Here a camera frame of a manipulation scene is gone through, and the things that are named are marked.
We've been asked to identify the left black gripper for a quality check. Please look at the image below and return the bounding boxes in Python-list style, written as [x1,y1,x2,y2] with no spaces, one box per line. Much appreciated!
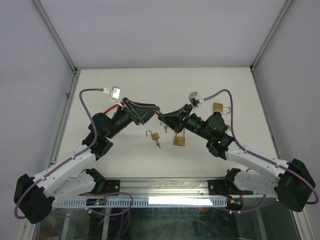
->
[106,97,160,139]

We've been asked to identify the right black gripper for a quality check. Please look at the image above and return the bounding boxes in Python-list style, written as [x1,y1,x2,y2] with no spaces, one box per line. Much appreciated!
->
[158,104,213,141]

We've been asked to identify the long shackle brass padlock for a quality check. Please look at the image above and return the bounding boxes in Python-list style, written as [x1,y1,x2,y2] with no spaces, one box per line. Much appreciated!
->
[173,129,186,147]

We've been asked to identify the small brass padlock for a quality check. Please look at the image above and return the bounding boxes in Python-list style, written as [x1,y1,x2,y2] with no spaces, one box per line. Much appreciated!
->
[145,130,160,141]

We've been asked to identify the wide brass padlock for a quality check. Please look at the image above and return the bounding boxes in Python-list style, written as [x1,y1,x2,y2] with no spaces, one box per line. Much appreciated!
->
[213,102,232,114]

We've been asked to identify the red cable lock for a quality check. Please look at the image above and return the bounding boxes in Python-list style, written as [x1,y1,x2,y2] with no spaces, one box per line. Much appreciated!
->
[104,101,160,117]

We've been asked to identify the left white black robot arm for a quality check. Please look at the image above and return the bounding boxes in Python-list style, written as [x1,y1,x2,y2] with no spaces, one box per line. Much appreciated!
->
[13,97,160,224]

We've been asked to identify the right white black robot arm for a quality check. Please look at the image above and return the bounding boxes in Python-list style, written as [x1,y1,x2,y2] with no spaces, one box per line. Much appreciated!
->
[158,104,316,212]

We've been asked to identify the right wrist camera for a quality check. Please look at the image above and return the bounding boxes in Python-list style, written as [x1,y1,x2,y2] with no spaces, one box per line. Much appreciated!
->
[188,91,205,109]

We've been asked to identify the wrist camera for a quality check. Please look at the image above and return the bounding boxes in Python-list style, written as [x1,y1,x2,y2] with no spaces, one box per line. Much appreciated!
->
[102,86,122,106]
[188,91,205,109]

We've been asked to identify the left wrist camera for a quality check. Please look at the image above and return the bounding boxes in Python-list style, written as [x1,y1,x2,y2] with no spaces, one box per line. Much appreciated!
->
[102,86,122,106]

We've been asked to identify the aluminium front rail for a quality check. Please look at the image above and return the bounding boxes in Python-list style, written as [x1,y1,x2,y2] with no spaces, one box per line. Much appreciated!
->
[30,176,299,199]

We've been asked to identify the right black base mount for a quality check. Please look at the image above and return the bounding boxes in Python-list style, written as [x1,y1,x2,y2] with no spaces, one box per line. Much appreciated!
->
[207,179,254,198]

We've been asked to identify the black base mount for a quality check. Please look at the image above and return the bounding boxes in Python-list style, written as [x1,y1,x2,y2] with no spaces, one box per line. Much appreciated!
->
[207,179,254,198]
[76,178,121,196]

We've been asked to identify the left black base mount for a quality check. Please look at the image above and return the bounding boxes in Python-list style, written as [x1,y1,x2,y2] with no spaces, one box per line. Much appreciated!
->
[76,178,121,196]

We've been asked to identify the grey slotted cable duct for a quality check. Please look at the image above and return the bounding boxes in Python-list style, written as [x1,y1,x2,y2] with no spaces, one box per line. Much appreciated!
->
[57,196,227,209]

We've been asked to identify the left aluminium frame post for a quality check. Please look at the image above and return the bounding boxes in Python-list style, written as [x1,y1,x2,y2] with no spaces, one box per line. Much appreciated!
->
[31,0,78,74]

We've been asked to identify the aluminium frame post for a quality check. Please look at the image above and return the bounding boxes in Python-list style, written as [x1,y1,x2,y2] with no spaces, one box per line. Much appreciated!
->
[31,0,78,74]
[250,0,295,72]

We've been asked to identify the right aluminium frame post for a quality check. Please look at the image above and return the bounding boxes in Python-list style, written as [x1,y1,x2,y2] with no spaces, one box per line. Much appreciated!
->
[250,0,295,72]

